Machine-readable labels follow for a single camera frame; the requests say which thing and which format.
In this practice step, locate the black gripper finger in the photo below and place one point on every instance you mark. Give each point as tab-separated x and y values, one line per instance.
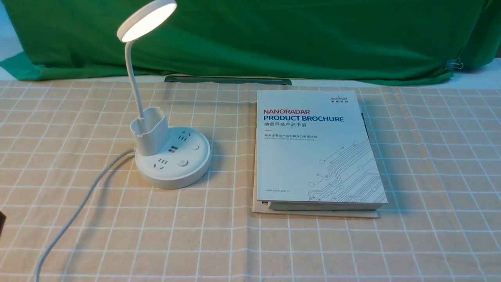
2	221

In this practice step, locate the white desk lamp with sockets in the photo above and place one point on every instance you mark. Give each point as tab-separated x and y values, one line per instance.
166	157

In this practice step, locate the green backdrop cloth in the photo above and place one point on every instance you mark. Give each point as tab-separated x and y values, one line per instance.
386	42

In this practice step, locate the beige book under brochure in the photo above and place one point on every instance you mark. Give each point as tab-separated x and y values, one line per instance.
313	214

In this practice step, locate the white product brochure booklet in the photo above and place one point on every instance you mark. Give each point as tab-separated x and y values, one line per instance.
302	102

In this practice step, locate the beige checkered tablecloth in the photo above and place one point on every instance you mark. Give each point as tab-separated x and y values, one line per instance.
438	151

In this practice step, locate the metal binder clip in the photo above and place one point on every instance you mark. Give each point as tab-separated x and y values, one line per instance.
453	64

